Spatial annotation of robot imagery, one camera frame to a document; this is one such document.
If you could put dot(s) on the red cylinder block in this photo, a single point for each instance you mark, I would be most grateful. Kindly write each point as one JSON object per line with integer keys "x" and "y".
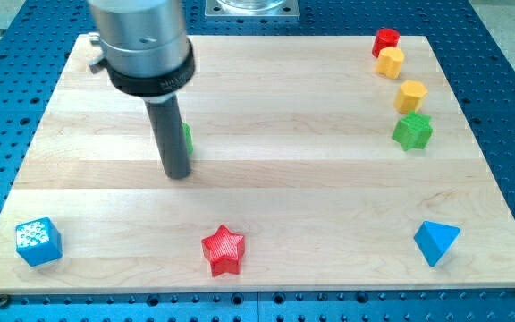
{"x": 385, "y": 37}

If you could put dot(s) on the blue triangle block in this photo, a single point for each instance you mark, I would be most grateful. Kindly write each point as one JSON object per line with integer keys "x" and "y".
{"x": 434, "y": 240}

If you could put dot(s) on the green star block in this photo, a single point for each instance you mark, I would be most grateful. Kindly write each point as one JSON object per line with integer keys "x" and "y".
{"x": 413, "y": 131}

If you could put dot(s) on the red star block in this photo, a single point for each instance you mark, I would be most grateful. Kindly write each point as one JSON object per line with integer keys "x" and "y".
{"x": 224, "y": 251}

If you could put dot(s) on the yellow hexagon block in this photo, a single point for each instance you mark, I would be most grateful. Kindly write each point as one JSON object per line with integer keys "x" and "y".
{"x": 410, "y": 96}

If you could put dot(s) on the wooden board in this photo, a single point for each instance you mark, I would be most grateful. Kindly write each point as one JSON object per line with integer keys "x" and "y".
{"x": 293, "y": 149}

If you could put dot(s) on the blue cube block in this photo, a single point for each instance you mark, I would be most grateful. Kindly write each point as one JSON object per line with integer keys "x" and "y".
{"x": 38, "y": 241}

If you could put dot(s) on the yellow heart block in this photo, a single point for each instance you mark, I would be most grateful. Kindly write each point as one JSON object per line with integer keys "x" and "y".
{"x": 390, "y": 62}

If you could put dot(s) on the green circle block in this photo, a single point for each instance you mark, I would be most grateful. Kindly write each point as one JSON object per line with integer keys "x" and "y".
{"x": 188, "y": 138}

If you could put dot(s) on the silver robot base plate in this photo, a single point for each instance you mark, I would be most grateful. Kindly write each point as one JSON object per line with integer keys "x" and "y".
{"x": 229, "y": 10}

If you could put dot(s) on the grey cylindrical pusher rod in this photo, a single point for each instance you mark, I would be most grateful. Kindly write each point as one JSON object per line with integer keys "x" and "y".
{"x": 166, "y": 122}

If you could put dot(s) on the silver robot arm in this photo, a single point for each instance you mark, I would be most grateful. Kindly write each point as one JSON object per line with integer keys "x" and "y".
{"x": 147, "y": 54}

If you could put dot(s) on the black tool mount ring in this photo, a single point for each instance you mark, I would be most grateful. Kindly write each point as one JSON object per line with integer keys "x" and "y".
{"x": 160, "y": 85}

